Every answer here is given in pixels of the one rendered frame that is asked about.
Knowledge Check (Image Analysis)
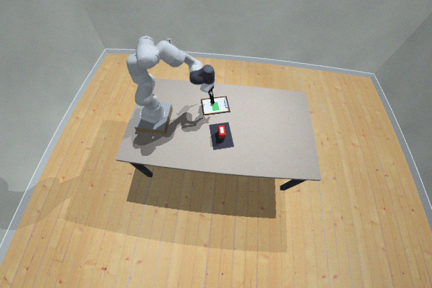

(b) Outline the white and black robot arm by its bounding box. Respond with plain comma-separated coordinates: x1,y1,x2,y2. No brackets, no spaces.
126,36,215,124

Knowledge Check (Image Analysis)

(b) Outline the red self-inking stamp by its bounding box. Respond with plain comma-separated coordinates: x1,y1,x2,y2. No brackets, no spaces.
218,126,225,140

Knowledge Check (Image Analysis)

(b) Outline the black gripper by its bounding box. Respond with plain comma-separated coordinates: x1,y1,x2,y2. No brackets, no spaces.
208,87,215,106

